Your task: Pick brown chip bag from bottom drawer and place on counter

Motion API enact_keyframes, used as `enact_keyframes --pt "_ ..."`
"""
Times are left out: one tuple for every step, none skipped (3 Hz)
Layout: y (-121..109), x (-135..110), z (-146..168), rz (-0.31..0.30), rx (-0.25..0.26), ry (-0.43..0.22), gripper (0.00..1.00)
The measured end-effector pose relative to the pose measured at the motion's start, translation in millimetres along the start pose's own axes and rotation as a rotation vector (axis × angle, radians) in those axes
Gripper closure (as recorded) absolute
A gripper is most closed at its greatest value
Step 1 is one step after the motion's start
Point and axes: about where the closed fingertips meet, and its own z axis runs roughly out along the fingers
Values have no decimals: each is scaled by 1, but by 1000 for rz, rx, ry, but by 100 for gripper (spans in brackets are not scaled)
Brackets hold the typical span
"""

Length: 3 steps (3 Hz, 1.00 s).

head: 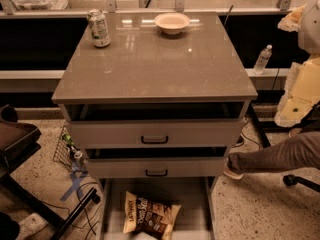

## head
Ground middle grey drawer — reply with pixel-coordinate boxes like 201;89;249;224
85;147;226;178

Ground brown chip bag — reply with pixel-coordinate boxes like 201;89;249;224
123;191;181;240

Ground light sneaker shoe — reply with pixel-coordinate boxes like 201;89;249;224
223;167;243;180

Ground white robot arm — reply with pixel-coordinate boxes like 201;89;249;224
274;0;320;127

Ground grey drawer cabinet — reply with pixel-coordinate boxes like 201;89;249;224
51;11;259;240

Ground person leg brown trousers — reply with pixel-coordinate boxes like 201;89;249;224
225;132;320;175

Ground black metal stand leg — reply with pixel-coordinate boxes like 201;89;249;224
1;175;98;240

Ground white paper bowl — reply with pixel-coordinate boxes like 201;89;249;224
154;13;190;35

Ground wire mesh basket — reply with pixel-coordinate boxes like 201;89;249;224
53;127;84;173

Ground black stacked trays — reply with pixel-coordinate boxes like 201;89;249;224
0;105;41;179

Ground black floor cable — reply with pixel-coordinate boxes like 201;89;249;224
39;181;101;240

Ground green white soda can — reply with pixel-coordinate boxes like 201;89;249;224
87;9;111;48

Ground black office chair base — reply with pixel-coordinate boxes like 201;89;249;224
283;174;320;193

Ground grey drawer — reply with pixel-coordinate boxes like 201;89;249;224
85;147;226;178
61;101;249;150

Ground bottom open drawer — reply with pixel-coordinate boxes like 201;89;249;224
96;177;215;240

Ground clear plastic water bottle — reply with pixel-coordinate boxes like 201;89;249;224
253;44;272;75

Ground top grey drawer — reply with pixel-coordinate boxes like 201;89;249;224
61;101;249;150

